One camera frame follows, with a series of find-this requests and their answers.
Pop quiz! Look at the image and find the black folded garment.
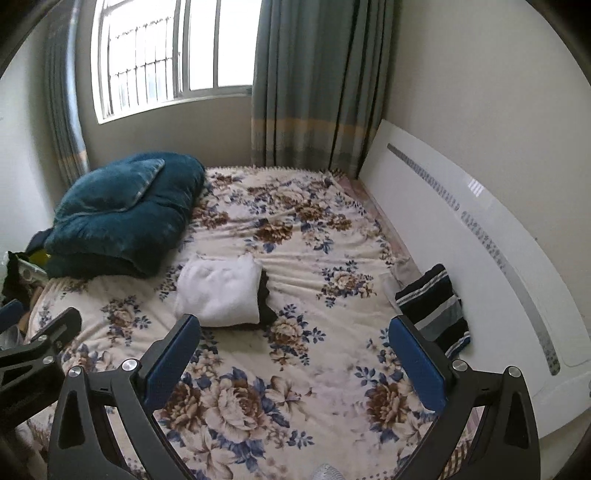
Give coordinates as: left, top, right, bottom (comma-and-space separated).
257, 269, 279, 329

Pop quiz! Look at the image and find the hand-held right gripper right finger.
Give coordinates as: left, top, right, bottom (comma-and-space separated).
388, 315, 541, 480

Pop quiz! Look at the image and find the pile of dark clothes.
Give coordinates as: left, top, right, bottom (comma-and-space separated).
1, 228, 51, 303

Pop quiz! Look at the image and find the grey-green curtain with beige band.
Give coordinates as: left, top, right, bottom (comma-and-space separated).
43, 25, 91, 186
250, 0, 403, 181

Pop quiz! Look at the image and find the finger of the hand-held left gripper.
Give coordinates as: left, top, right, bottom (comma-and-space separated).
0, 307, 82, 365
0, 299, 25, 329

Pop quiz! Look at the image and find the teal folded quilt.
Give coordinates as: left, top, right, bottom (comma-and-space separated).
44, 152, 206, 278

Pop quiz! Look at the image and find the white knit sweater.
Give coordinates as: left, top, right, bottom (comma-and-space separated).
174, 255, 264, 328

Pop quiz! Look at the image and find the floral bed sheet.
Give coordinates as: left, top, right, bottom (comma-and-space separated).
14, 166, 476, 480

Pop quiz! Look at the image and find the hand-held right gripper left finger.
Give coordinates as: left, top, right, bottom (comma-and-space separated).
46, 314, 201, 480

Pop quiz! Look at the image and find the black grey striped garment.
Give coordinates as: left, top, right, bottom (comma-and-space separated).
396, 263, 472, 359

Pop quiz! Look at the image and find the teal pillow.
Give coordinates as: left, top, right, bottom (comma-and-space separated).
54, 158, 166, 217

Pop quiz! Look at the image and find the white headboard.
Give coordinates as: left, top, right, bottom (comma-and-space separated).
358, 119, 591, 439

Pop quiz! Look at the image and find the barred window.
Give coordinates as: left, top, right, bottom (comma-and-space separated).
90, 0, 265, 124

